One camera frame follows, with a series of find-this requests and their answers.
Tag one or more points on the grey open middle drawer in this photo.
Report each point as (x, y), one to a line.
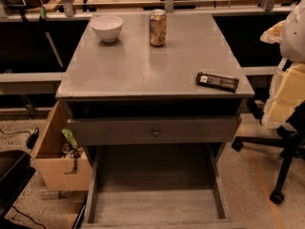
(171, 186)

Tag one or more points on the black bin at left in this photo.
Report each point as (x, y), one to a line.
(15, 173)

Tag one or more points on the white ceramic bowl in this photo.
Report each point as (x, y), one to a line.
(108, 27)

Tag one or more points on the metal frame workbench behind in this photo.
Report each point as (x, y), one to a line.
(33, 33)

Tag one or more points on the grey upper drawer with knob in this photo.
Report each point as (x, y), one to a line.
(154, 130)

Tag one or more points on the light wooden box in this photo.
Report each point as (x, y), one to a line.
(59, 173)

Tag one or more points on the black rxbar chocolate bar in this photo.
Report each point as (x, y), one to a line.
(220, 82)

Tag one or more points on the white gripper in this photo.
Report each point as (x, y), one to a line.
(294, 37)

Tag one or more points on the grey wooden drawer cabinet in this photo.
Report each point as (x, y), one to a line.
(131, 78)

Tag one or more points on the gold soda can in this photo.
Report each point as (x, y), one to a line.
(157, 27)

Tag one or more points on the green item in box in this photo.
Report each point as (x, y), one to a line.
(70, 138)

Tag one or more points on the black power adapter with cable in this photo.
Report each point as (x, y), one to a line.
(32, 138)

